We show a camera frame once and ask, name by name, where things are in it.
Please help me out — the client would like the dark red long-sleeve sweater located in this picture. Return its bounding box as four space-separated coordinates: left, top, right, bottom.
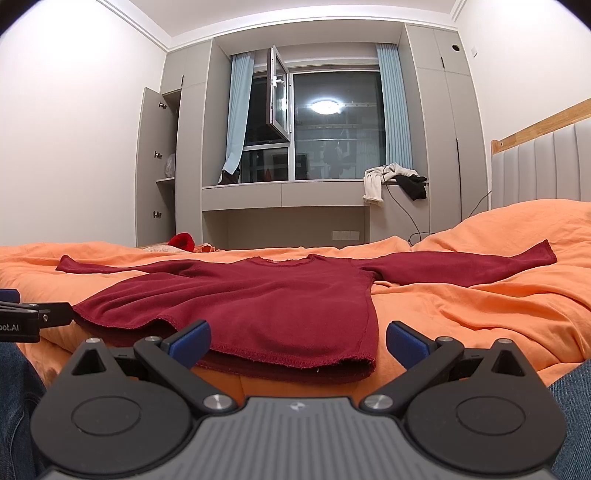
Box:
57 241 557 377

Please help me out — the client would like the person's jeans leg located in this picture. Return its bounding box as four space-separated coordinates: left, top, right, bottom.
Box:
0 343 45 479

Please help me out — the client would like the floral pink cloth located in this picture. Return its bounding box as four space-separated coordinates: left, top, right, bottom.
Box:
141 244 184 254

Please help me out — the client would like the bright red cloth item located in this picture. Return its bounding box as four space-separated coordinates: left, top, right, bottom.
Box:
167 232 195 252

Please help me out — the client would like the orange bed duvet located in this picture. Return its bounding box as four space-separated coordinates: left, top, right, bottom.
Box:
1 199 590 402

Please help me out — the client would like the black garment on sill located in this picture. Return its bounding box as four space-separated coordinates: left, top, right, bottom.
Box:
394 174 429 201

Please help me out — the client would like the grey window desk unit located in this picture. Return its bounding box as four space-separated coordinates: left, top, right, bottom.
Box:
201 180 431 250

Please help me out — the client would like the open grey wardrobe door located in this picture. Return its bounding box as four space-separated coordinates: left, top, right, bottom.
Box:
135 88 177 247

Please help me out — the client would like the right light blue curtain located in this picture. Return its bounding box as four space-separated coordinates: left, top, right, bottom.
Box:
376 44 414 169

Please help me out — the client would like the light blue curtain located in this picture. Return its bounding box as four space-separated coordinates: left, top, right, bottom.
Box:
221 52 256 175
376 44 414 169

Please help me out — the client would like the right grey wardrobe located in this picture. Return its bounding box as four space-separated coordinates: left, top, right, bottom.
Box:
399 24 489 233

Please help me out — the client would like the open window sash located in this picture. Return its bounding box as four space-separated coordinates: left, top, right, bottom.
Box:
266 45 290 142

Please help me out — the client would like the left light blue curtain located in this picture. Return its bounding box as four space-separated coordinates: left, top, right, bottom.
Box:
221 52 256 175

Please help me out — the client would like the black cable on wall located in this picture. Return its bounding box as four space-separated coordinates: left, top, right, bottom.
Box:
383 181 493 245

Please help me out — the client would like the white wall socket plate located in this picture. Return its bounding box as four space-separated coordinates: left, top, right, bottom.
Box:
332 230 361 242

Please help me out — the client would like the padded headboard with wood rail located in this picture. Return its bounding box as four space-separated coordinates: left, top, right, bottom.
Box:
491 100 591 209

